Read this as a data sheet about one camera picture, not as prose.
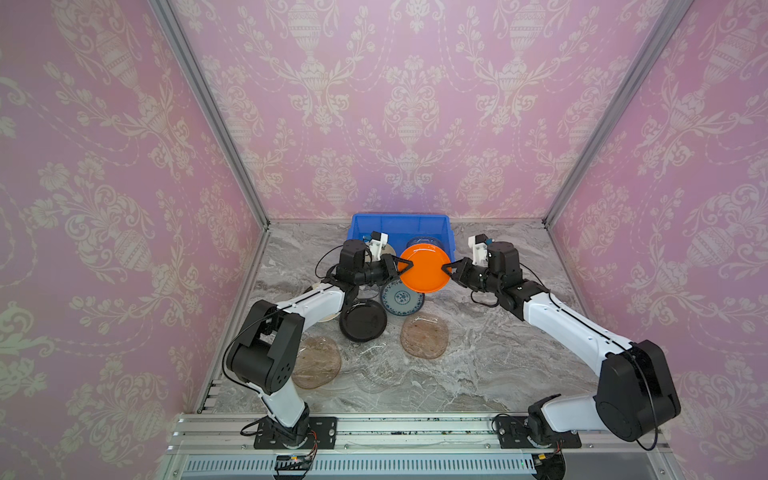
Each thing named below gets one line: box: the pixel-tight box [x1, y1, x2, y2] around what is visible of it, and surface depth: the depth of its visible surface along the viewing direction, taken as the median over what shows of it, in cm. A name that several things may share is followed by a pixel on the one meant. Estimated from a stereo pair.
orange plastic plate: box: [399, 243, 451, 293], surface depth 85 cm
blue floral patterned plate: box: [380, 280, 425, 317], surface depth 99 cm
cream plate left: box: [290, 282, 345, 322], surface depth 61 cm
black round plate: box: [339, 300, 388, 342], surface depth 94 cm
